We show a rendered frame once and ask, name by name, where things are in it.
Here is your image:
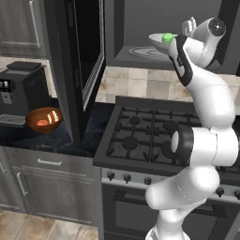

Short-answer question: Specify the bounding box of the grey microwave turntable plate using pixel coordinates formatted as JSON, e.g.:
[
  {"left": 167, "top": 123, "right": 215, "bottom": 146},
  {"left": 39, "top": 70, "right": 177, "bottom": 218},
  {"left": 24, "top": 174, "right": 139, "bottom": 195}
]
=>
[{"left": 127, "top": 45, "right": 172, "bottom": 59}]

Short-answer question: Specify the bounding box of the green round food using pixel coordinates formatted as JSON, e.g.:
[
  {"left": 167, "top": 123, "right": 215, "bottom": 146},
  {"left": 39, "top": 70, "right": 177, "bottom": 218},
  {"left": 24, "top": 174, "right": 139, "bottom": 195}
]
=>
[{"left": 161, "top": 32, "right": 176, "bottom": 45}]

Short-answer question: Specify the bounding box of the dark grey microwave oven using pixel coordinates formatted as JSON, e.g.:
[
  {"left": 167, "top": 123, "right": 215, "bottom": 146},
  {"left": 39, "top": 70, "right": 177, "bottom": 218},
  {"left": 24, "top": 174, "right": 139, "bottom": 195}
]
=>
[{"left": 104, "top": 0, "right": 240, "bottom": 76}]

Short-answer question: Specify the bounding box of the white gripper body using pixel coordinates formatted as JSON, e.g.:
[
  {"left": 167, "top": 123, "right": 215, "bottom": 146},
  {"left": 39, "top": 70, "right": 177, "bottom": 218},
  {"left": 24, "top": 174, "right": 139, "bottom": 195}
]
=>
[{"left": 182, "top": 16, "right": 199, "bottom": 37}]

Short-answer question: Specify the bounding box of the silver drawer handle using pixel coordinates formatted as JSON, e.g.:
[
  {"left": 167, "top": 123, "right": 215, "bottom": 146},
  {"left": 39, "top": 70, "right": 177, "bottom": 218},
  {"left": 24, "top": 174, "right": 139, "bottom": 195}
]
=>
[{"left": 37, "top": 157, "right": 63, "bottom": 167}]

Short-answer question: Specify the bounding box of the grey wooden drawer front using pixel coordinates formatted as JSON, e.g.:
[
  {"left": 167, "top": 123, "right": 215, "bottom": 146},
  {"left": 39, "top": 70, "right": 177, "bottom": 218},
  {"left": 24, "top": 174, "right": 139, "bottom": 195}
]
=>
[{"left": 5, "top": 146, "right": 95, "bottom": 178}]

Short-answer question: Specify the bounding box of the black coffee machine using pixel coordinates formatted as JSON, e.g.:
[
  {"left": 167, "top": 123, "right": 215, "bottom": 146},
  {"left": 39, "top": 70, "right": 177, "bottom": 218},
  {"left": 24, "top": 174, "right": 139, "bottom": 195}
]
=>
[{"left": 0, "top": 61, "right": 53, "bottom": 128}]

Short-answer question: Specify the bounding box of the grey bowl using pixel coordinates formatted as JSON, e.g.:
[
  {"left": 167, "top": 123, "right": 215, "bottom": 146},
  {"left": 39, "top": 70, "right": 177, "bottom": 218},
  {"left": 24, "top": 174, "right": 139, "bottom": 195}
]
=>
[{"left": 148, "top": 32, "right": 181, "bottom": 55}]

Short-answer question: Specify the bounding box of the grey wooden wall cupboard door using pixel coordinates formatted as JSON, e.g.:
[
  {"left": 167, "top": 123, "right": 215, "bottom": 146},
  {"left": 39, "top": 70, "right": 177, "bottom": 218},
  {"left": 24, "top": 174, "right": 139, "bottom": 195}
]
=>
[{"left": 0, "top": 0, "right": 49, "bottom": 59}]

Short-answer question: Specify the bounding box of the black gas stove range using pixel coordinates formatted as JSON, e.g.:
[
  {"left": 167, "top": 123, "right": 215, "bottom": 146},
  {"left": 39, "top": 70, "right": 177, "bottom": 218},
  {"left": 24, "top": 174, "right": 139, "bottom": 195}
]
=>
[{"left": 92, "top": 96, "right": 240, "bottom": 240}]

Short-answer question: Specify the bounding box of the brown bowl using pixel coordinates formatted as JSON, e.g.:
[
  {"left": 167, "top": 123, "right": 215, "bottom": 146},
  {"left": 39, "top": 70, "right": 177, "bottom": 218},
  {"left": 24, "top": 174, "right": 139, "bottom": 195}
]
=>
[{"left": 24, "top": 106, "right": 64, "bottom": 134}]

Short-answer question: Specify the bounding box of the silver wall cupboard handle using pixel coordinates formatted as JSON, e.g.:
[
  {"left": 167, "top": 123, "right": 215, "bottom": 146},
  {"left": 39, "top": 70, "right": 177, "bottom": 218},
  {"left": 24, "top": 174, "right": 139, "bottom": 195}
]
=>
[{"left": 28, "top": 0, "right": 42, "bottom": 49}]

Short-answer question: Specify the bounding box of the black oven door handle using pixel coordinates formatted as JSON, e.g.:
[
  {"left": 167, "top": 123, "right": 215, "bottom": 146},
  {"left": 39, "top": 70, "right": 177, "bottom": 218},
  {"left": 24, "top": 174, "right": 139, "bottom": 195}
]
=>
[{"left": 112, "top": 189, "right": 228, "bottom": 218}]

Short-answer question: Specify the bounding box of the black microwave door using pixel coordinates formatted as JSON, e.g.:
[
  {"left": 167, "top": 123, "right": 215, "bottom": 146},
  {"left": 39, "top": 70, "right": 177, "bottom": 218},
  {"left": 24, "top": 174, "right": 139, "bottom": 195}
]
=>
[{"left": 43, "top": 0, "right": 107, "bottom": 146}]

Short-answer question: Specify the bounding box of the black oven door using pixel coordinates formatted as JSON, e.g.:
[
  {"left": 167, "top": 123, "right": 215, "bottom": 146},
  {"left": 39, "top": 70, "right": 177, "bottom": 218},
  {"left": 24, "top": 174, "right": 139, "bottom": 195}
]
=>
[{"left": 101, "top": 183, "right": 240, "bottom": 240}]

